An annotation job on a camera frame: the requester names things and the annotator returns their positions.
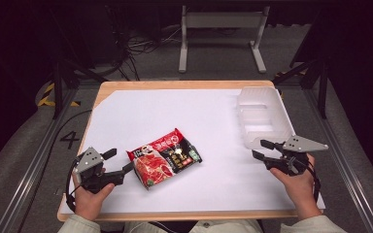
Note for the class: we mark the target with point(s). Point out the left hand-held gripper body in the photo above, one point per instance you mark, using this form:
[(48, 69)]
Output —
[(89, 160)]

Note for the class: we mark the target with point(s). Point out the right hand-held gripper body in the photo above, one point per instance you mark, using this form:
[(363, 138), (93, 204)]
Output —
[(301, 145)]

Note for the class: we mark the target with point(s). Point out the white plastic tray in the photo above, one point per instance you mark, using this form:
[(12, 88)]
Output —
[(265, 119)]

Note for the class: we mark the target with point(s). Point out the red snack packet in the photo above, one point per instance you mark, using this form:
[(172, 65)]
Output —
[(163, 158)]

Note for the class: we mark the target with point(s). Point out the person's left hand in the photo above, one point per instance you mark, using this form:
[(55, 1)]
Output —
[(89, 204)]

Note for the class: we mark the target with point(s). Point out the person's right hand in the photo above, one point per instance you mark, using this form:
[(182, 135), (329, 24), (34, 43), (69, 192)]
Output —
[(299, 191)]

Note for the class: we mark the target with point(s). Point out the black metal stand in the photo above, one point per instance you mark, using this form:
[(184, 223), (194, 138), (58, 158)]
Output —
[(58, 84), (322, 87)]

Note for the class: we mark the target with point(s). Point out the yellow black hazard tape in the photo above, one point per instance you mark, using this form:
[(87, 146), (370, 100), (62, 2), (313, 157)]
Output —
[(47, 97)]

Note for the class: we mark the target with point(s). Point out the person's pale jacket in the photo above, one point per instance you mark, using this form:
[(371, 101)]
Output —
[(220, 227)]

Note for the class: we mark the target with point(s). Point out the aluminium floor rail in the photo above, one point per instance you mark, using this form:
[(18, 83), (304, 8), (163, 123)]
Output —
[(35, 161), (346, 161)]

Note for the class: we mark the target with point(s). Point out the white metal stand frame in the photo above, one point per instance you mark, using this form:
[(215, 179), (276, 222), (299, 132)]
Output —
[(221, 20)]

